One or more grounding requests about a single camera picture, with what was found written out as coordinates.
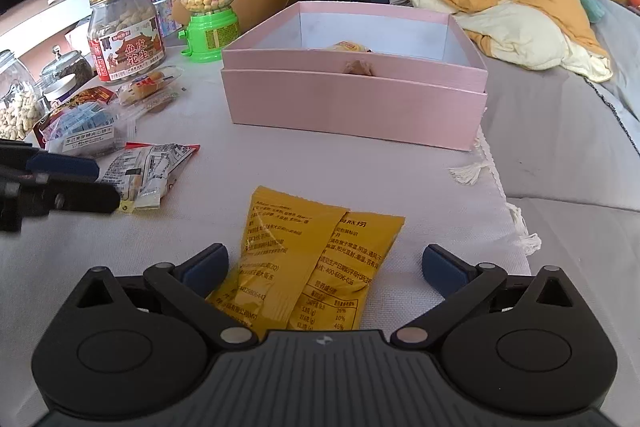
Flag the glass jar with peanuts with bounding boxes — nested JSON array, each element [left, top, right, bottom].
[[0, 50, 46, 141]]

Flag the plastic peanut jar gold lid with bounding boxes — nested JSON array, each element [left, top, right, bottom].
[[88, 0, 165, 83]]

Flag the glass jar dark contents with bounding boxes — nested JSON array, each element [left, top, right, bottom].
[[38, 46, 94, 104]]

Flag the pink cardboard box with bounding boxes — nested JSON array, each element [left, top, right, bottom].
[[221, 1, 488, 150]]

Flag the pale yellow snack packet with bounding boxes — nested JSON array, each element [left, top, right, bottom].
[[326, 41, 372, 53]]

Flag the blue candy packet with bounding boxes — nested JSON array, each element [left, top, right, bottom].
[[42, 102, 117, 144]]

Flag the white red-edged cracker packet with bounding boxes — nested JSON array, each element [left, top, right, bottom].
[[101, 142, 201, 212]]

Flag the clear sandwich biscuit packet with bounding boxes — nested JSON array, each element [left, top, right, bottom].
[[55, 119, 137, 157]]

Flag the clear bread packet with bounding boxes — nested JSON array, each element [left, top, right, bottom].
[[117, 66, 184, 113]]

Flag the green candy dispenser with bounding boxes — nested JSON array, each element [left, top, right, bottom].
[[178, 0, 240, 63]]

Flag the red snack packet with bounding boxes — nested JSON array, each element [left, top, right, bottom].
[[35, 86, 116, 132]]

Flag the grey sofa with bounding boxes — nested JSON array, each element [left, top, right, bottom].
[[382, 0, 640, 212]]

